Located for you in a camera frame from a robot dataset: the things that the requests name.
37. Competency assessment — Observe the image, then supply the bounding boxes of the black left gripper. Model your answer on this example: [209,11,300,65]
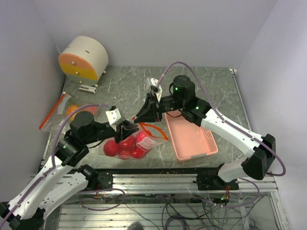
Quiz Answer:
[83,118,139,144]

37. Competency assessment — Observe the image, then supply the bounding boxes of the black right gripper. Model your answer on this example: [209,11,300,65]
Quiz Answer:
[134,91,185,123]

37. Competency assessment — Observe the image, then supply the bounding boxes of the red toy apple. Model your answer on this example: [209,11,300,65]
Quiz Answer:
[135,131,152,146]

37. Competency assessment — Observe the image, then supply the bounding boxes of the red toy tomato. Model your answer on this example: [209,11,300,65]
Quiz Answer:
[103,140,120,157]

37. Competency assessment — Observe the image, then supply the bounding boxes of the pink toy peach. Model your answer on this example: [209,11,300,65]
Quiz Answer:
[84,106,99,115]

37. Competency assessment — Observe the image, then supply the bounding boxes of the orange toy pineapple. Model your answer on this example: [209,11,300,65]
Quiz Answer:
[65,104,79,116]

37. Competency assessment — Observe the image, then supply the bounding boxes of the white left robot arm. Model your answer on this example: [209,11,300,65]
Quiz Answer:
[0,109,139,230]

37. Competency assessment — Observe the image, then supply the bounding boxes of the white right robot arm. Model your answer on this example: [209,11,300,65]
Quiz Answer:
[134,75,276,190]

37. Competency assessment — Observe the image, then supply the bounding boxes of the pink perforated plastic basket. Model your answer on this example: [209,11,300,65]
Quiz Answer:
[165,110,218,161]

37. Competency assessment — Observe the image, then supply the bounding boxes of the cream cylindrical drawer cabinet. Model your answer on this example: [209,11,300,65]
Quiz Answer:
[58,36,109,86]

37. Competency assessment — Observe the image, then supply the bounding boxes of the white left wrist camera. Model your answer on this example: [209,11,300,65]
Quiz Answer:
[106,106,125,131]

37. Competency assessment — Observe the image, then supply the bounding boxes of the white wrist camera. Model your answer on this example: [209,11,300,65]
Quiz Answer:
[106,106,125,131]
[145,78,163,108]

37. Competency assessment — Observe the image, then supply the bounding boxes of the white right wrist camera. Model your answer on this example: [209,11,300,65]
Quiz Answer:
[145,78,163,108]

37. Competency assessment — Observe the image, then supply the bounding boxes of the small white metal bracket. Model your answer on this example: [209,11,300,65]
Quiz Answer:
[79,84,97,94]

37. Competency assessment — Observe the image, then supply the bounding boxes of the aluminium rail frame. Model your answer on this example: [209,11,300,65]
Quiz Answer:
[30,167,288,230]

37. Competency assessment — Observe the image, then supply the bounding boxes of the loose wires under table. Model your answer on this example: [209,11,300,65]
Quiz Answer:
[79,185,259,230]

